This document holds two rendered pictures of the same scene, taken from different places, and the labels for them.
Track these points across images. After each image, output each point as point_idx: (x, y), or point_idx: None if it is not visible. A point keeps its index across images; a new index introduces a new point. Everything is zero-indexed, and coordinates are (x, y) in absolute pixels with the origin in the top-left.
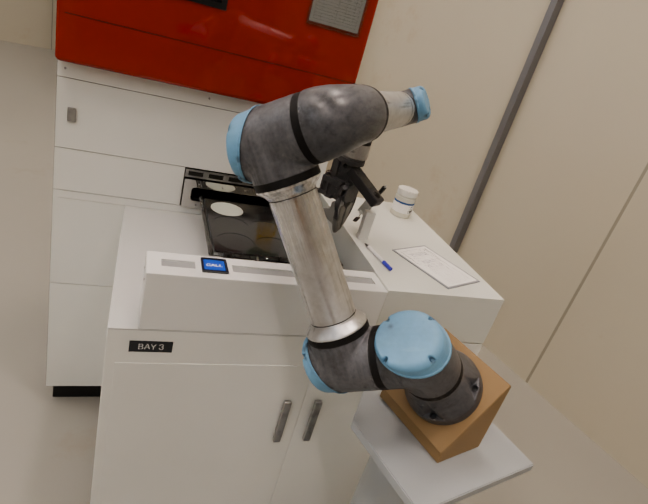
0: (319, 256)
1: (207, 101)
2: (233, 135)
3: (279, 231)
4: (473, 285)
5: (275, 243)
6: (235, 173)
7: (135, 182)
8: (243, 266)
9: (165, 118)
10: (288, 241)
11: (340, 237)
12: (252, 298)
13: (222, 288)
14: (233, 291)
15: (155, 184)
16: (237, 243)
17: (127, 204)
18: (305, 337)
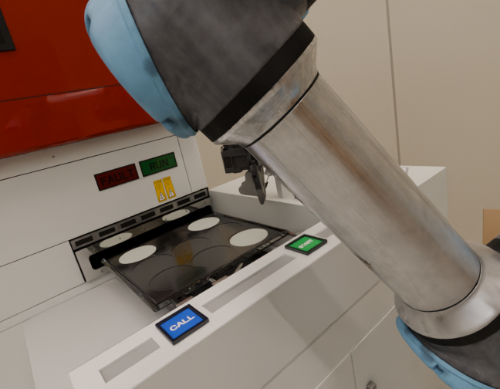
0: (399, 183)
1: (52, 160)
2: (108, 20)
3: (299, 186)
4: (410, 172)
5: (211, 252)
6: (159, 114)
7: (19, 289)
8: (216, 296)
9: (14, 202)
10: (332, 191)
11: (261, 210)
12: (257, 329)
13: (215, 347)
14: (231, 339)
15: (45, 278)
16: (175, 278)
17: (24, 319)
18: (329, 328)
